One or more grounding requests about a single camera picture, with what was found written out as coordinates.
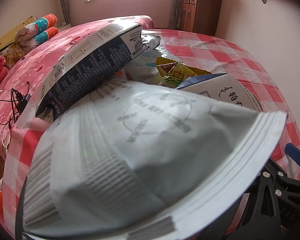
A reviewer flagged black charging cable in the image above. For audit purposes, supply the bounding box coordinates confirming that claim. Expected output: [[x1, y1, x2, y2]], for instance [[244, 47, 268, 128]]
[[0, 81, 31, 131]]

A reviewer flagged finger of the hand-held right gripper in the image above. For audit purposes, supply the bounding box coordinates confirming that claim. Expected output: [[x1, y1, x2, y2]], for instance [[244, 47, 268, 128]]
[[269, 142, 300, 198]]

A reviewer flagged yellow snack packet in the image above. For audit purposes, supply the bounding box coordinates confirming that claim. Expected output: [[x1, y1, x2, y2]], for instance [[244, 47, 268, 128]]
[[156, 56, 212, 88]]

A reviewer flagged brown wooden cabinet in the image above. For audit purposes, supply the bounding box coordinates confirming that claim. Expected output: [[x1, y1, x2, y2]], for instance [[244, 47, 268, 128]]
[[178, 0, 223, 37]]

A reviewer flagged pink heart print bedspread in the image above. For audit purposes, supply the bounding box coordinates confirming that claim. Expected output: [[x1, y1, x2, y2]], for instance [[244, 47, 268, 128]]
[[0, 15, 154, 157]]

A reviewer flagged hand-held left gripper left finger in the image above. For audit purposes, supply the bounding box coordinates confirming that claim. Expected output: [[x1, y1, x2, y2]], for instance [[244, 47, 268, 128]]
[[15, 177, 31, 240]]

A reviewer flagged white packet blue print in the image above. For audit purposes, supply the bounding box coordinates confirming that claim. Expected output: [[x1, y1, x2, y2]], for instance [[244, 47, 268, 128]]
[[126, 49, 161, 81]]

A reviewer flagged large white resealable pouch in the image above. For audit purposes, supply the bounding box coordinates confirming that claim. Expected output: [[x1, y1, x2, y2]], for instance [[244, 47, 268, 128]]
[[22, 79, 288, 239]]

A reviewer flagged black and white milk carton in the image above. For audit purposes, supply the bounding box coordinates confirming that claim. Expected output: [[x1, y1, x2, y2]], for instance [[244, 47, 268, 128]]
[[35, 22, 143, 121]]

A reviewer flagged rolled colourful cartoon quilt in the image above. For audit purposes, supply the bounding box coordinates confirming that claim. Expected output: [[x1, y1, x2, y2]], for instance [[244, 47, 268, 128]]
[[14, 13, 59, 53]]

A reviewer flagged floral pillow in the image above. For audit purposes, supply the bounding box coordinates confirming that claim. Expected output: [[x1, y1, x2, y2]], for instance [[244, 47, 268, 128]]
[[0, 42, 27, 68]]

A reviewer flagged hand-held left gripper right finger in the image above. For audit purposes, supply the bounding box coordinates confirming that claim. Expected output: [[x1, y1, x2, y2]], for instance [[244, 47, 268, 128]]
[[225, 169, 282, 240]]

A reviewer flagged black power adapter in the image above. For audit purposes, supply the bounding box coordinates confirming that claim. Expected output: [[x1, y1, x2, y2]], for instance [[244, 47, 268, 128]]
[[16, 93, 32, 112]]

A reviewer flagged crumpled silver foil packet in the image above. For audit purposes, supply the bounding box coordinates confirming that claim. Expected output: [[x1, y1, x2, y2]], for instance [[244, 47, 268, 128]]
[[140, 33, 162, 53]]

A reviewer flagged pink white checked tablecloth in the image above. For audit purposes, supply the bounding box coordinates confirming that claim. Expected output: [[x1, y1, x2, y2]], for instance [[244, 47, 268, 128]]
[[2, 29, 300, 240]]

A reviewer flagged grey patterned curtain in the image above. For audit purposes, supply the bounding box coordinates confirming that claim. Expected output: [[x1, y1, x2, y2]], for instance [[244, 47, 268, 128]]
[[57, 0, 72, 27], [168, 0, 183, 30]]

